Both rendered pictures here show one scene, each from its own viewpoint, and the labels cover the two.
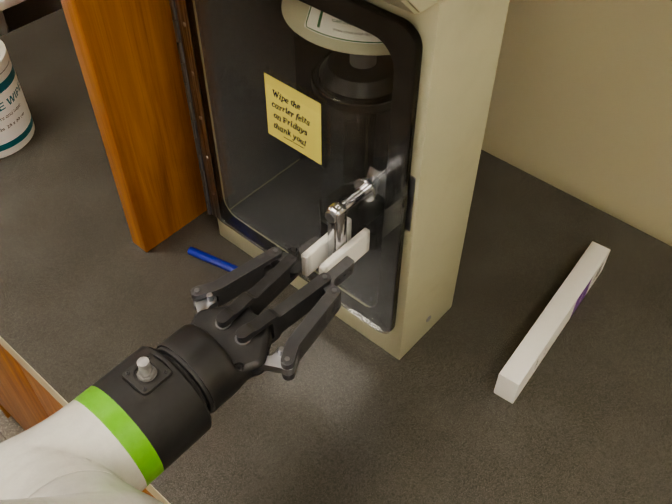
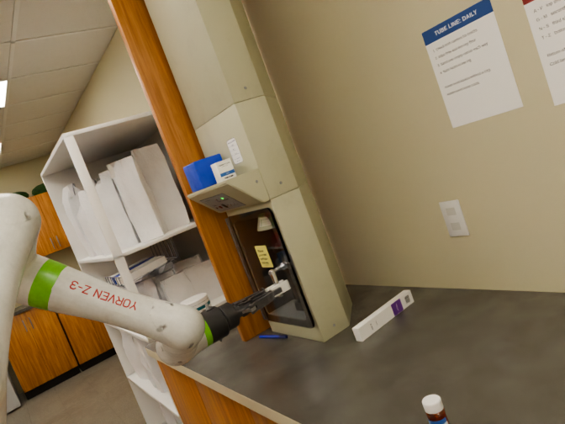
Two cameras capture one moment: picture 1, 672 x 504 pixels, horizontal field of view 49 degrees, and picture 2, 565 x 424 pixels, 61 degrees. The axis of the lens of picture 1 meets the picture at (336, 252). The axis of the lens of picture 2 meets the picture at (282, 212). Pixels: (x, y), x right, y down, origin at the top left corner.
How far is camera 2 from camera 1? 1.02 m
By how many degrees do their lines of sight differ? 45
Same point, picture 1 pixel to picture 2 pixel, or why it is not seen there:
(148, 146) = (239, 295)
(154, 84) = (238, 272)
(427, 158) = (291, 246)
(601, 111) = (403, 248)
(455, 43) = (283, 210)
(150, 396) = (208, 312)
